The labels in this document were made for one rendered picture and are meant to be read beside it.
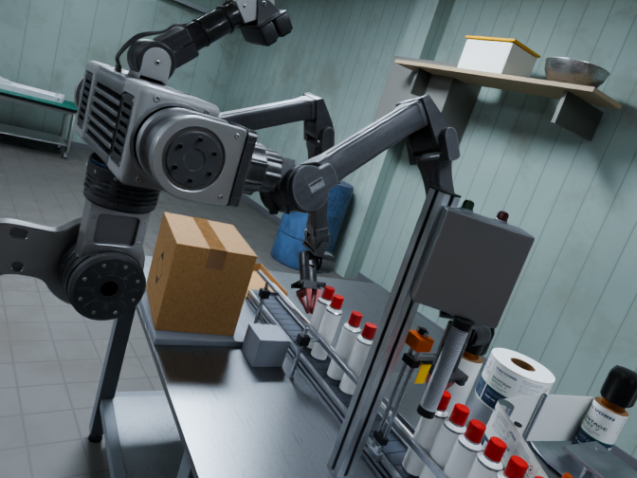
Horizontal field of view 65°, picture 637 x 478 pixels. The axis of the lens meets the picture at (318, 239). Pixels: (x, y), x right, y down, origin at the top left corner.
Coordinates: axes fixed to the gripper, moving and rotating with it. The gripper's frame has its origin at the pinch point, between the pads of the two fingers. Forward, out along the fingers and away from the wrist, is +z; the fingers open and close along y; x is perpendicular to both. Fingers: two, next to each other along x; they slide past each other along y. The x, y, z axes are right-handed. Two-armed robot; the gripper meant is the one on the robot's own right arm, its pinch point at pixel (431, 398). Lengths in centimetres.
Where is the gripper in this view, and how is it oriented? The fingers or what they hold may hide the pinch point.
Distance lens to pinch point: 128.5
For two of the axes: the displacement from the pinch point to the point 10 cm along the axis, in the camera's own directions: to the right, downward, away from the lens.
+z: -2.8, 9.3, 2.3
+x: -8.4, -1.1, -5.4
